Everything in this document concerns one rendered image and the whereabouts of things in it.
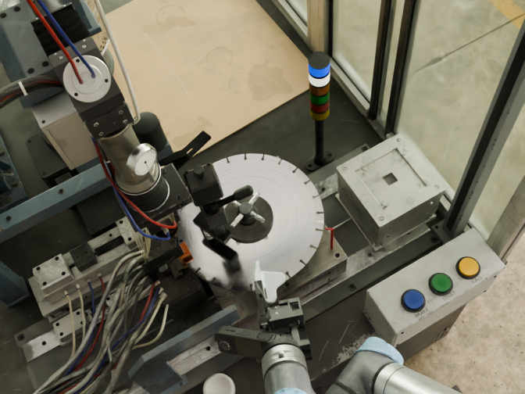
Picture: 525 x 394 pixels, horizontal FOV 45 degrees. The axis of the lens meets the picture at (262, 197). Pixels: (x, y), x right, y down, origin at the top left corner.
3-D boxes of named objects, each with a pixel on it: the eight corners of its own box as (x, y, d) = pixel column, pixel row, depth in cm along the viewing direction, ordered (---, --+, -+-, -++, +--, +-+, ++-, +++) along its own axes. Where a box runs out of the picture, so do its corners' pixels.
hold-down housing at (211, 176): (225, 204, 128) (209, 152, 110) (233, 225, 126) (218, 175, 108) (199, 214, 127) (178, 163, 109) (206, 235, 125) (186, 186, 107)
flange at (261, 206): (263, 248, 136) (262, 243, 134) (215, 234, 139) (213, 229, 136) (280, 203, 141) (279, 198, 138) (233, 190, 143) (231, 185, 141)
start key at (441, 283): (441, 273, 137) (443, 270, 135) (453, 288, 135) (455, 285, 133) (426, 282, 136) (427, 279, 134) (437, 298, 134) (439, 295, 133)
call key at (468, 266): (469, 257, 138) (470, 254, 136) (480, 272, 136) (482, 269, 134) (453, 266, 137) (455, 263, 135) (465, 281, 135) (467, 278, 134)
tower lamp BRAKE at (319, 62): (322, 57, 135) (322, 48, 133) (333, 71, 134) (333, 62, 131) (304, 66, 135) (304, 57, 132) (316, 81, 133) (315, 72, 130)
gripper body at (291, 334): (303, 324, 123) (314, 369, 112) (259, 334, 123) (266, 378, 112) (298, 293, 119) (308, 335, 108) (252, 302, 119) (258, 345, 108)
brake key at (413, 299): (415, 289, 136) (416, 286, 134) (426, 305, 134) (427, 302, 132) (398, 299, 135) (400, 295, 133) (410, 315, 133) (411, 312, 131)
